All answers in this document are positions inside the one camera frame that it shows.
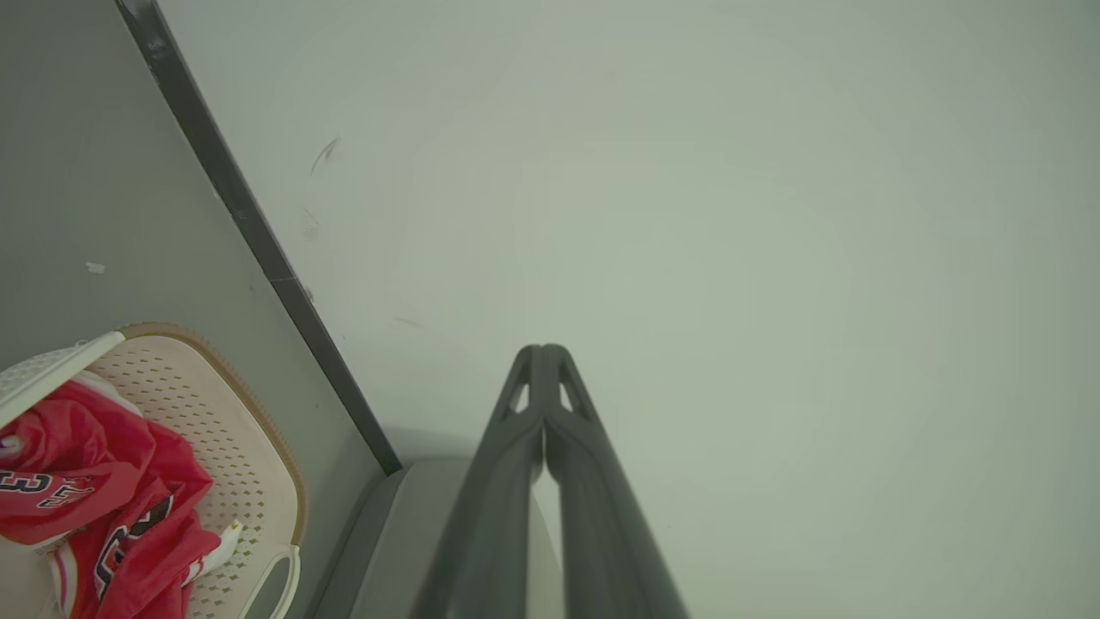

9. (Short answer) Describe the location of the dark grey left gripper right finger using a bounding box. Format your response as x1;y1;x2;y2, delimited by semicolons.
544;345;689;619

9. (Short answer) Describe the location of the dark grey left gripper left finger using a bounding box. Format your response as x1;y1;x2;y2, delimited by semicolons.
411;346;545;619

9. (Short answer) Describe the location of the red garment with white sleeves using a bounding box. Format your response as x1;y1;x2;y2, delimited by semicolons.
34;516;246;619

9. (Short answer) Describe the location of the red jersey with number print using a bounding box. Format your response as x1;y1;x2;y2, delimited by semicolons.
0;381;223;619

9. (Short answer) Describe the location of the grey fabric sofa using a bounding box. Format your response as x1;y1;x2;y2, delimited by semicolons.
305;456;565;619

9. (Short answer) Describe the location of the cream perforated laundry basket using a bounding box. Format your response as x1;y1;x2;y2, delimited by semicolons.
0;322;308;619

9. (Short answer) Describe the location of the black wall baseboard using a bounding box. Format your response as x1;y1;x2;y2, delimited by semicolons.
114;0;403;475

